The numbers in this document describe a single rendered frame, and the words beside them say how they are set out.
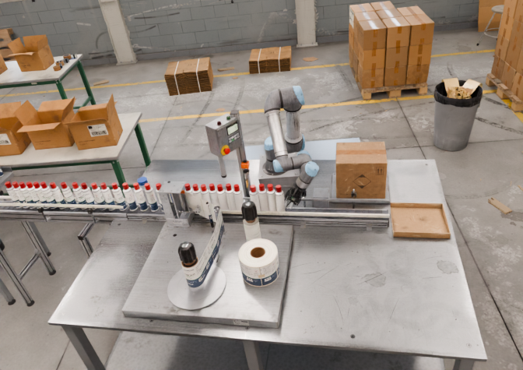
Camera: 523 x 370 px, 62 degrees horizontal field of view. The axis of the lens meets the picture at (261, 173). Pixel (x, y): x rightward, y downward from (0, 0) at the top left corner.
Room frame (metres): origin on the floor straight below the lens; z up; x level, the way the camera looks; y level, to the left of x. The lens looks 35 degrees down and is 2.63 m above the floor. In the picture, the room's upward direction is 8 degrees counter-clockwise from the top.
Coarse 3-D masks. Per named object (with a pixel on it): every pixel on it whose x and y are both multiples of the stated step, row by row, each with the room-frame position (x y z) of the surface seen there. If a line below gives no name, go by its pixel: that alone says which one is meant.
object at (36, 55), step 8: (16, 40) 5.84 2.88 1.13; (24, 40) 5.91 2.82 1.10; (32, 40) 5.89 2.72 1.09; (40, 40) 5.66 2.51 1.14; (16, 48) 5.75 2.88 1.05; (24, 48) 5.88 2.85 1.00; (32, 48) 5.88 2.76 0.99; (40, 48) 5.65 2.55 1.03; (48, 48) 5.81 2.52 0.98; (16, 56) 5.63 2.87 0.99; (24, 56) 5.61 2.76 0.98; (32, 56) 5.59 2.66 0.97; (40, 56) 5.60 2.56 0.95; (48, 56) 5.74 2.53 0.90; (24, 64) 5.62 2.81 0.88; (32, 64) 5.60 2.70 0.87; (40, 64) 5.58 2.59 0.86; (48, 64) 5.68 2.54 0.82
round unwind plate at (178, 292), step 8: (216, 272) 1.63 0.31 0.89; (176, 280) 1.61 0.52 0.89; (184, 280) 1.60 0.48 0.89; (208, 280) 1.58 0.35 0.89; (216, 280) 1.57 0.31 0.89; (224, 280) 1.56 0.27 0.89; (168, 288) 1.56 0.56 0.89; (176, 288) 1.56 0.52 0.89; (184, 288) 1.55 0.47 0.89; (208, 288) 1.53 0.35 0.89; (216, 288) 1.52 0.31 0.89; (224, 288) 1.51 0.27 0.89; (168, 296) 1.51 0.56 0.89; (176, 296) 1.51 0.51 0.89; (184, 296) 1.50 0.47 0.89; (192, 296) 1.49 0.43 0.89; (200, 296) 1.48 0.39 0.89; (208, 296) 1.48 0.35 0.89; (216, 296) 1.47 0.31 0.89; (176, 304) 1.46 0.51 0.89; (184, 304) 1.45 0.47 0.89; (192, 304) 1.44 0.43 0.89; (200, 304) 1.44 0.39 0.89; (208, 304) 1.43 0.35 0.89
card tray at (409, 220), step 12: (396, 204) 2.01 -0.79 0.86; (408, 204) 1.99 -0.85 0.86; (420, 204) 1.98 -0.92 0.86; (432, 204) 1.96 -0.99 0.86; (396, 216) 1.93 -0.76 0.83; (408, 216) 1.92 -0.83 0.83; (420, 216) 1.90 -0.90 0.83; (432, 216) 1.89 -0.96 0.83; (444, 216) 1.85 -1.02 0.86; (396, 228) 1.83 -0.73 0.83; (408, 228) 1.82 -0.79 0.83; (420, 228) 1.80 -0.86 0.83; (432, 228) 1.79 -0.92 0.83; (444, 228) 1.78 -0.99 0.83
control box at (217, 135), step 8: (216, 120) 2.23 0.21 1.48; (224, 120) 2.22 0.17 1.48; (232, 120) 2.21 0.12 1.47; (208, 128) 2.17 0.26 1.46; (216, 128) 2.14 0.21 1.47; (224, 128) 2.16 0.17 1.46; (208, 136) 2.19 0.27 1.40; (216, 136) 2.13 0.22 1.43; (224, 136) 2.15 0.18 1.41; (216, 144) 2.13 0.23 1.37; (224, 144) 2.14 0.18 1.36; (232, 144) 2.18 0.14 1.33; (240, 144) 2.22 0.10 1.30; (216, 152) 2.15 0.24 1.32
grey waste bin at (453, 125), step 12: (444, 108) 3.72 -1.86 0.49; (456, 108) 3.65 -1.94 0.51; (468, 108) 3.63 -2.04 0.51; (444, 120) 3.72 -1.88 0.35; (456, 120) 3.65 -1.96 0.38; (468, 120) 3.64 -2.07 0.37; (444, 132) 3.72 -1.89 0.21; (456, 132) 3.66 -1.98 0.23; (468, 132) 3.67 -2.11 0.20; (444, 144) 3.71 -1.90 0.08; (456, 144) 3.66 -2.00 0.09
